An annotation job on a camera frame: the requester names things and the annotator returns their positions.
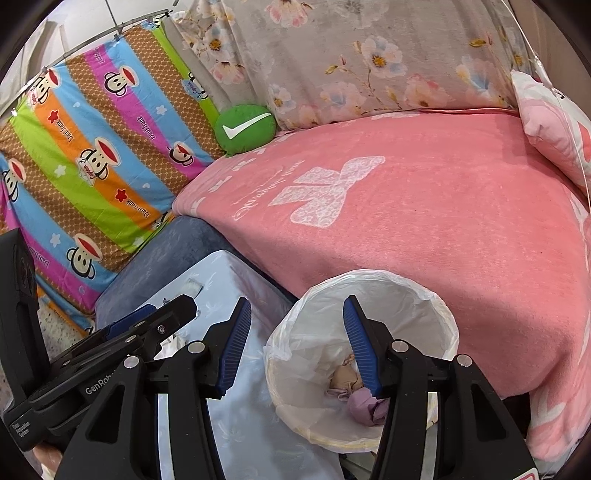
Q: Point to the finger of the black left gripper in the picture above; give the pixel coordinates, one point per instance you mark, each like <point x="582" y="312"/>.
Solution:
<point x="89" y="366"/>
<point x="134" y="318"/>

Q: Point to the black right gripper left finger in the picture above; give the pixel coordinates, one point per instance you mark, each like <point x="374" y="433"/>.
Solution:
<point x="118" y="437"/>

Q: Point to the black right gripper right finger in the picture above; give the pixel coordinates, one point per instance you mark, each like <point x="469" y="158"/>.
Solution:
<point x="477" y="437"/>

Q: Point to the mauve cloth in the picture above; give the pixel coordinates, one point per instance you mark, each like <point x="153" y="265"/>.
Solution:
<point x="362" y="406"/>

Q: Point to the beige tulle cloth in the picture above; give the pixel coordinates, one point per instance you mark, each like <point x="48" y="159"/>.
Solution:
<point x="345" y="380"/>

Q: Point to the blue-grey velvet cushion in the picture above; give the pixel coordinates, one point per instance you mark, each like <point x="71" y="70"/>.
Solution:
<point x="179" y="245"/>

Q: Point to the light blue palm tablecloth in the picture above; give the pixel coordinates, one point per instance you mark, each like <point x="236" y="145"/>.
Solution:
<point x="252" y="441"/>

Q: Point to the colourful monkey striped pillow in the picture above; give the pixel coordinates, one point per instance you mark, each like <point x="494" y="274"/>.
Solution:
<point x="93" y="157"/>

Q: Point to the green checkmark cushion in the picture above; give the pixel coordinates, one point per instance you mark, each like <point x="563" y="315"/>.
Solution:
<point x="244" y="128"/>

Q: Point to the pink bow blanket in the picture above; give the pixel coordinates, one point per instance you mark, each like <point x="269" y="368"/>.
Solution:
<point x="461" y="203"/>

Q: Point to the pink white pillow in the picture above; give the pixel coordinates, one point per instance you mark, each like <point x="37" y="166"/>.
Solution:
<point x="555" y="126"/>

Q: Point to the grey floral quilt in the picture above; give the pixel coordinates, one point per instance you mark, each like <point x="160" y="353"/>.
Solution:
<point x="321" y="62"/>

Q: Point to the metal bed frame rail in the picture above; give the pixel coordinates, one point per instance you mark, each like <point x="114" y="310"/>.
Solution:
<point x="48" y="32"/>

